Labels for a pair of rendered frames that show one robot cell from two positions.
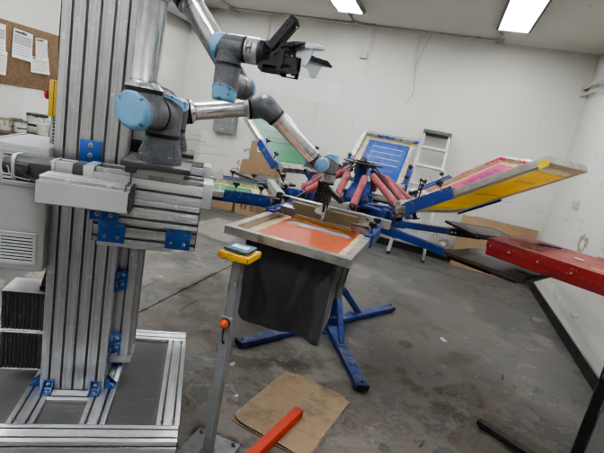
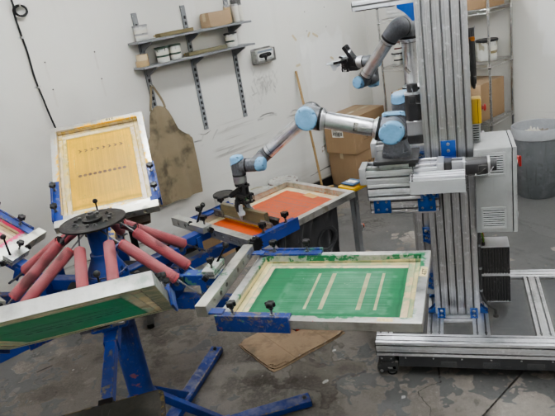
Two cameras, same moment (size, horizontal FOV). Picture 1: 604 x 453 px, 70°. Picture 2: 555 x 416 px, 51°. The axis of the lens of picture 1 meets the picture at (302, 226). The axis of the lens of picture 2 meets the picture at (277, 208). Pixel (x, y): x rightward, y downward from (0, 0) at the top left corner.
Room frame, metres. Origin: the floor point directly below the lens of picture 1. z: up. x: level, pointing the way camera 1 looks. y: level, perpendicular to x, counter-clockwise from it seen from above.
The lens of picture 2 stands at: (4.77, 1.74, 2.12)
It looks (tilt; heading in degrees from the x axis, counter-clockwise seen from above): 20 degrees down; 214
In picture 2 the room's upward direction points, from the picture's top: 10 degrees counter-clockwise
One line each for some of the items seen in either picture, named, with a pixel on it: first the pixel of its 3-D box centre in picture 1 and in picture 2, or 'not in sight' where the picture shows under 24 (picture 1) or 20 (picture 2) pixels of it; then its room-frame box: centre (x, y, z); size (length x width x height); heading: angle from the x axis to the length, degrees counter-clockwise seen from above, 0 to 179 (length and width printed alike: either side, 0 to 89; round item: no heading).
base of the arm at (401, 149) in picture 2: (171, 137); (396, 145); (2.00, 0.67, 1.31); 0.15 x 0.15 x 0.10
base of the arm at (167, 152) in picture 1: (161, 146); not in sight; (1.52, 0.54, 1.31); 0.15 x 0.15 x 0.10
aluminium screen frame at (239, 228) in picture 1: (311, 230); (273, 209); (2.14, -0.05, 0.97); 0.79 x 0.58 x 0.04; 164
